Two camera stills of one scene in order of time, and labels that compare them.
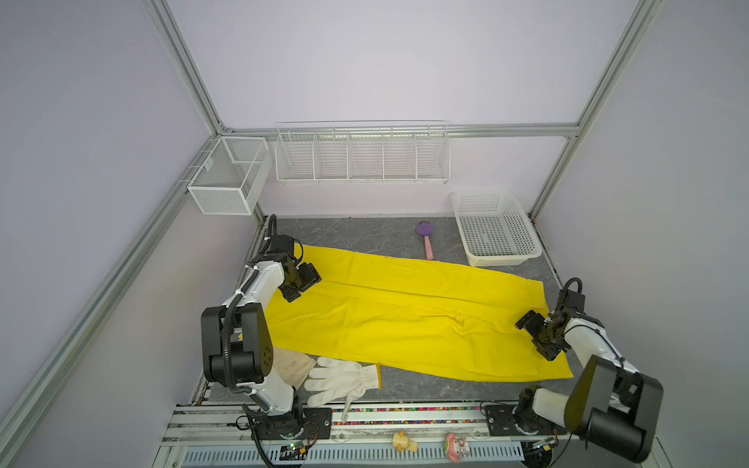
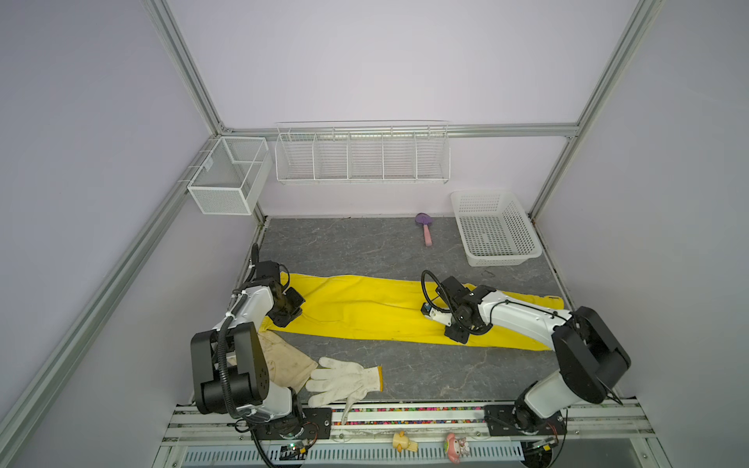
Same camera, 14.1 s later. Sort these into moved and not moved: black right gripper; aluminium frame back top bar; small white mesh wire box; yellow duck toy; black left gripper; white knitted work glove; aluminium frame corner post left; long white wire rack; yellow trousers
Moved: yellow trousers; black left gripper; black right gripper
Not moved: aluminium frame back top bar; aluminium frame corner post left; white knitted work glove; small white mesh wire box; yellow duck toy; long white wire rack
